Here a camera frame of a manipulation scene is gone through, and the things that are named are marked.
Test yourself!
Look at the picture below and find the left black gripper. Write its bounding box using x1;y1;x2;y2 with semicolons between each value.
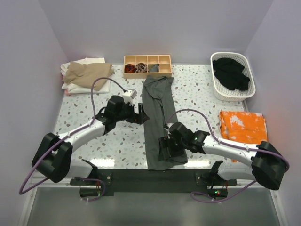
114;100;149;125

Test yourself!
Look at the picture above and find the brown patterned rolled item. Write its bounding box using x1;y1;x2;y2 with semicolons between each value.
135;62;147;73

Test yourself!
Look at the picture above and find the beige folded shirt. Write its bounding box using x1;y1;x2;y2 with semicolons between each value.
63;62;112;88

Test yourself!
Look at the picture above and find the dark grey folded item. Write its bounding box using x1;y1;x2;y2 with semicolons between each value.
148;64;159;73

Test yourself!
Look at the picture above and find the purple cable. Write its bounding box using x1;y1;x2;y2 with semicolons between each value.
164;109;290;203
18;77;125;202

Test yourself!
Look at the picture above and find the white perforated laundry basket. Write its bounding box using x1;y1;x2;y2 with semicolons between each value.
210;52;256;102

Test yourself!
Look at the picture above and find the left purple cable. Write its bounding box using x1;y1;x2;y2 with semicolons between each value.
18;77;125;202

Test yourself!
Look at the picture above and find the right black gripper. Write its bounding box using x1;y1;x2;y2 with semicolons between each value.
158;135;186;161

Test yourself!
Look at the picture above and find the white folded shirt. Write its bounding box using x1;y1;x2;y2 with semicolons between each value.
61;58;110;96

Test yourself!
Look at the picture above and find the aluminium rail frame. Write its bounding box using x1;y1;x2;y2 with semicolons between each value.
19;185;287;226

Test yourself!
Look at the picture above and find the dark grey t-shirt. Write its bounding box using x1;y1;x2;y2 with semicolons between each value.
142;75;188;170

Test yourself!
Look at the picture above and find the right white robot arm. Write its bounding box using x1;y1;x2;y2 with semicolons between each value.
159;122;288;190

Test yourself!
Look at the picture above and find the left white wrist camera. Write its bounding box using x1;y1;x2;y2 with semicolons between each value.
122;89;137;105

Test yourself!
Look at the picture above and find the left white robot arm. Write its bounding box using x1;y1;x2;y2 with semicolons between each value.
32;96;149;185

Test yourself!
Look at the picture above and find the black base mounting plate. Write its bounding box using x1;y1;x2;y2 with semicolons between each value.
70;168;238;197

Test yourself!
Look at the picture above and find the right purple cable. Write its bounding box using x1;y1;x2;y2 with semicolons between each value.
164;109;290;203

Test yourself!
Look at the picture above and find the black garment in basket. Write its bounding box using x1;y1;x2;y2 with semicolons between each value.
213;58;250;91

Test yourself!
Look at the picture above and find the wooden compartment tray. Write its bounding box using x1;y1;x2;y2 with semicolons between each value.
122;55;172;79

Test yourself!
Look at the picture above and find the orange tie-dye folded shirt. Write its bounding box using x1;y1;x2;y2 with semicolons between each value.
219;111;269;163

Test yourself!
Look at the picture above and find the orange black rolled item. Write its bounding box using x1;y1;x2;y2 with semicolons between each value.
124;64;135;73

